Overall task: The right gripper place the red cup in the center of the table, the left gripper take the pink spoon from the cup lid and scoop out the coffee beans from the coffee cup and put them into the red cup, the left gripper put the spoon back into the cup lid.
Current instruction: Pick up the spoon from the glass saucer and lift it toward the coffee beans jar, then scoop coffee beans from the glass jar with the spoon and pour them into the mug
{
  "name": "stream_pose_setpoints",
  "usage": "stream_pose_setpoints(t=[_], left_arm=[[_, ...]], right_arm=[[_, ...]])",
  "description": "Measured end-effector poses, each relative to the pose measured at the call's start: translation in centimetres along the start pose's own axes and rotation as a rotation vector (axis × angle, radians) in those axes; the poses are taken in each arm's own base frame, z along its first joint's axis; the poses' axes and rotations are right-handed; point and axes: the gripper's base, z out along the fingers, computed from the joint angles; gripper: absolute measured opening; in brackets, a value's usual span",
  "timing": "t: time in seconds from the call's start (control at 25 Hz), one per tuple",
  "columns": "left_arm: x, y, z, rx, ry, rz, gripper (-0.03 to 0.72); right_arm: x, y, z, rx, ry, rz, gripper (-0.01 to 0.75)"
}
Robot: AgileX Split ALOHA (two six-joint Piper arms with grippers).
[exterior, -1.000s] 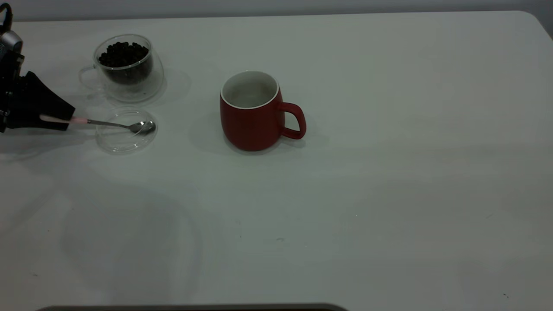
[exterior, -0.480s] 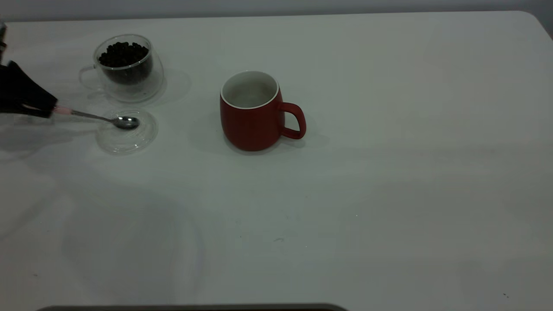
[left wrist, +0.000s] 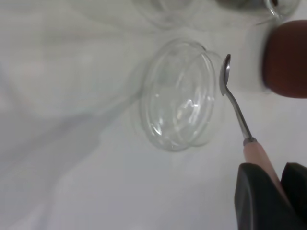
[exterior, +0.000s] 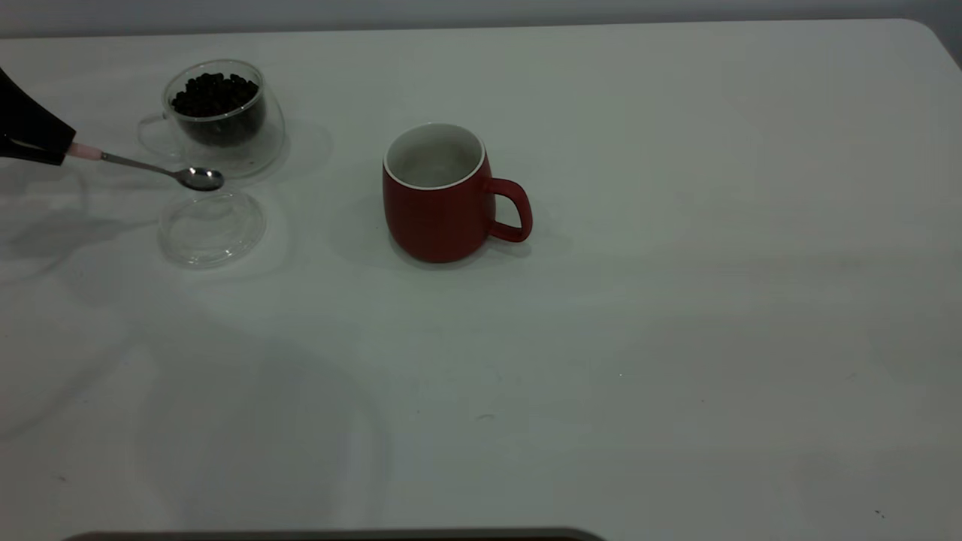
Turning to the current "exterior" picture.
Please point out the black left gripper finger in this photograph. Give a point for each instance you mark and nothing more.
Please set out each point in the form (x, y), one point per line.
(30, 152)
(30, 120)

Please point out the red ceramic mug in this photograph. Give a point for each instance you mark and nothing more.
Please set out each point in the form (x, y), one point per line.
(436, 225)

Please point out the dark coffee beans pile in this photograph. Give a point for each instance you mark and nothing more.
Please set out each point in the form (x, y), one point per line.
(218, 101)

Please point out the clear glass lid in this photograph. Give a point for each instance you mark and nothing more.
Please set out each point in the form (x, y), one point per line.
(210, 233)

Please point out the clear glass cup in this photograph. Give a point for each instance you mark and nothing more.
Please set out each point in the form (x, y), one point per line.
(240, 154)

